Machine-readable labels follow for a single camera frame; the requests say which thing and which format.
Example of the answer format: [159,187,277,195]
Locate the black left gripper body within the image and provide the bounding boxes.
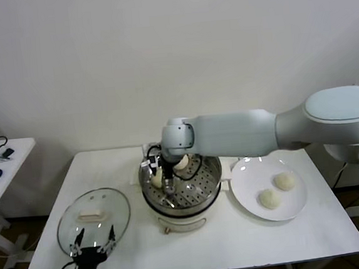
[71,247,109,269]

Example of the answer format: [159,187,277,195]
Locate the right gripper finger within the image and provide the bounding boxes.
[163,164,174,184]

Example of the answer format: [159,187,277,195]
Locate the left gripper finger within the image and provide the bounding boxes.
[67,228,86,257]
[95,225,118,256]

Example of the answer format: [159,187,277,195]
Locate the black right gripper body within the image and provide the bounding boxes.
[156,156,172,169]

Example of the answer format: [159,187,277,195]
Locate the white steamed baozi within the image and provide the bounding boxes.
[150,169,165,189]
[273,172,297,193]
[258,187,283,211]
[172,154,190,171]

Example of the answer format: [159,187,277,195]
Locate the glass pot lid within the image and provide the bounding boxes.
[53,186,135,262]

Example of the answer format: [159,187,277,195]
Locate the stainless steel steamer basket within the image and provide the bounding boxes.
[126,134,236,219]

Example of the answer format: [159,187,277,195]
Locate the cream electric cooking pot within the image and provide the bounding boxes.
[142,180,235,238]

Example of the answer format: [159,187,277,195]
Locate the white round plate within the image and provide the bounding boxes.
[227,151,310,226]

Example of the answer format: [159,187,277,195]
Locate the white side table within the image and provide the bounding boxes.
[0,137,47,269]

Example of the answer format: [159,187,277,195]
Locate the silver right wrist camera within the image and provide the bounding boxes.
[140,155,159,178]

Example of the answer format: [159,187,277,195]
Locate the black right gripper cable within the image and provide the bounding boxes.
[145,141,203,187]

